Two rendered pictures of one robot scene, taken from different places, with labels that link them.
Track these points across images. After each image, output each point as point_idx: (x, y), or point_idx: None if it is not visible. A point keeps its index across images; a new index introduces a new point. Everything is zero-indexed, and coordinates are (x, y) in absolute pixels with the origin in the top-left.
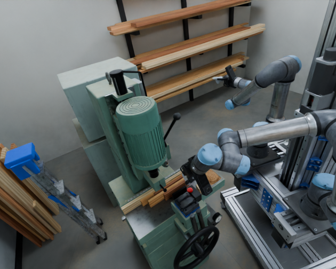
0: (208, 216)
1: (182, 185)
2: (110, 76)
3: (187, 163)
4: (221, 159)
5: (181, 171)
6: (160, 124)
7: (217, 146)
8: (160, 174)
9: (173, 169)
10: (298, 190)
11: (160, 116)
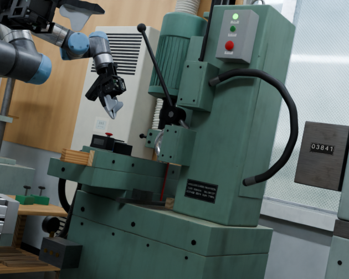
0: (63, 239)
1: None
2: None
3: (123, 154)
4: None
5: (123, 91)
6: (159, 41)
7: (92, 32)
8: (155, 129)
9: (154, 211)
10: None
11: (184, 63)
